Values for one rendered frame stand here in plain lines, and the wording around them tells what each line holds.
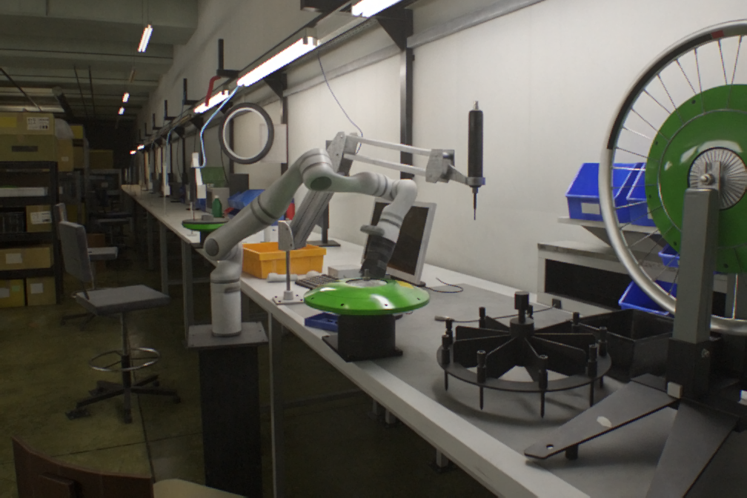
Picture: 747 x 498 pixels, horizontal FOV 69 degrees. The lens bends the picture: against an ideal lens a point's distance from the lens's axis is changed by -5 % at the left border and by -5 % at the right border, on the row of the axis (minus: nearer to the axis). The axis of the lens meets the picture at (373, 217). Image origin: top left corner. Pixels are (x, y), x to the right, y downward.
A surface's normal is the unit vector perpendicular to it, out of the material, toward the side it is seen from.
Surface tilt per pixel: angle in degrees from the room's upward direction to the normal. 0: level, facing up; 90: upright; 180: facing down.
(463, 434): 0
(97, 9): 90
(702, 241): 87
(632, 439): 0
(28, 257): 90
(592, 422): 18
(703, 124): 76
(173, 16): 90
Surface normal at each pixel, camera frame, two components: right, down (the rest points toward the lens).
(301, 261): 0.54, 0.14
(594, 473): 0.00, -1.00
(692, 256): -0.87, -0.02
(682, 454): -0.27, -0.93
